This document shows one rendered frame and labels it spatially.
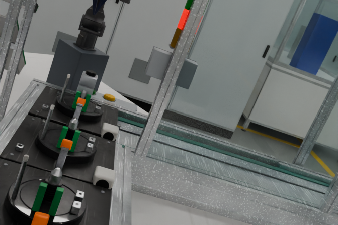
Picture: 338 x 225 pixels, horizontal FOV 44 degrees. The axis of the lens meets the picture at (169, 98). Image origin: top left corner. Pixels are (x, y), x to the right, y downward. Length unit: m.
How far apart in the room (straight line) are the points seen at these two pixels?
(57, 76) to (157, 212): 0.73
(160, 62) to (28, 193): 0.47
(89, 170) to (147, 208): 0.23
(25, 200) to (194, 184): 0.54
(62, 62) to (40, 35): 2.73
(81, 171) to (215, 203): 0.43
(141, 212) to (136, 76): 3.30
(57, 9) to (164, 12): 1.04
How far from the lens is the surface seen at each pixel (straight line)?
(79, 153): 0.97
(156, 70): 1.07
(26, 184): 0.82
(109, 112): 1.31
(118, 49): 4.26
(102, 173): 0.92
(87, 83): 1.20
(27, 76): 1.74
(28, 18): 1.16
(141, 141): 1.10
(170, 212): 1.15
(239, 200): 1.22
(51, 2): 4.26
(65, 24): 4.26
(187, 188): 1.17
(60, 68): 1.61
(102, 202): 0.87
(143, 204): 1.13
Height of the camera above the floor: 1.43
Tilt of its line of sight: 16 degrees down
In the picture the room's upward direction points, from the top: 22 degrees clockwise
